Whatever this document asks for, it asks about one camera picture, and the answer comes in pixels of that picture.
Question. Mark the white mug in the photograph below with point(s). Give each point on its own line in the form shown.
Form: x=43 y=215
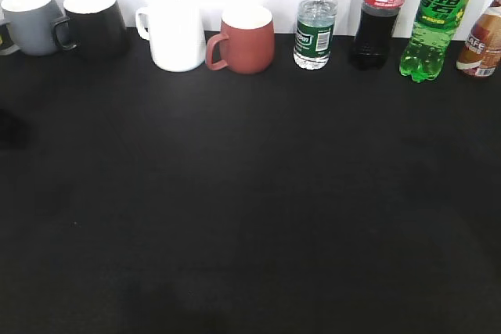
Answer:
x=175 y=32

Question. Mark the green sprite bottle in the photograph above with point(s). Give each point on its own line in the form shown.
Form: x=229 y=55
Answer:
x=435 y=25

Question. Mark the red mug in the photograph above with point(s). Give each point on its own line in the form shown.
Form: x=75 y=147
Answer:
x=246 y=41

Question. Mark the clear water bottle green label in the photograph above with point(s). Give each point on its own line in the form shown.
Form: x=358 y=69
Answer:
x=314 y=33

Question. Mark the black mug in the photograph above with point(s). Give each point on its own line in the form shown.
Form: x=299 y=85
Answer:
x=97 y=27

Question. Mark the cola bottle red label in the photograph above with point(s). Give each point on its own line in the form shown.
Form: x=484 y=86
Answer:
x=371 y=45

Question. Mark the brown coffee drink bottle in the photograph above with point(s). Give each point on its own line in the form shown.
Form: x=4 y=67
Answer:
x=480 y=54

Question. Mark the grey mug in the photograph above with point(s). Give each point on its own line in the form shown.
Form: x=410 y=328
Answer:
x=29 y=24

